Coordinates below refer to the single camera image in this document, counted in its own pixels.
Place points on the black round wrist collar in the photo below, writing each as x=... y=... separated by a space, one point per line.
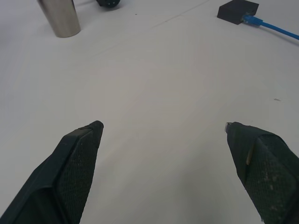
x=108 y=3

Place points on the small black box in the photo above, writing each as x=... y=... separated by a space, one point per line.
x=236 y=11

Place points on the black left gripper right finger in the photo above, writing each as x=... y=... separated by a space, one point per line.
x=268 y=168

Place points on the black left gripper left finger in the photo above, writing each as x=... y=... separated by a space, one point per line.
x=70 y=168

